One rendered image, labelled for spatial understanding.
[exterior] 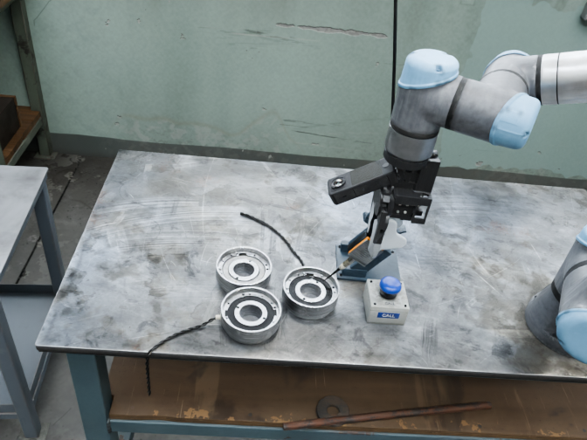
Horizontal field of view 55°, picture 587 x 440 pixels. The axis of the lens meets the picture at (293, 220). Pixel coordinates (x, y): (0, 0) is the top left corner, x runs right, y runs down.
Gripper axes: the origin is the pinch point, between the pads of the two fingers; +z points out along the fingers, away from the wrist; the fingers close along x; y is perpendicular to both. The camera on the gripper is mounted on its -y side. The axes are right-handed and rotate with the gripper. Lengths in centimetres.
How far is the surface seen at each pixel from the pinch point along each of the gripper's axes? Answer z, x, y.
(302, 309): 10.0, -7.6, -10.6
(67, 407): 93, 19, -73
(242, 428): 40.1, -13.7, -19.3
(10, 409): 70, 4, -79
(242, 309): 10.9, -8.2, -21.3
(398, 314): 10.2, -6.4, 6.8
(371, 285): 8.6, -1.4, 2.0
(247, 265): 11.0, 3.1, -21.4
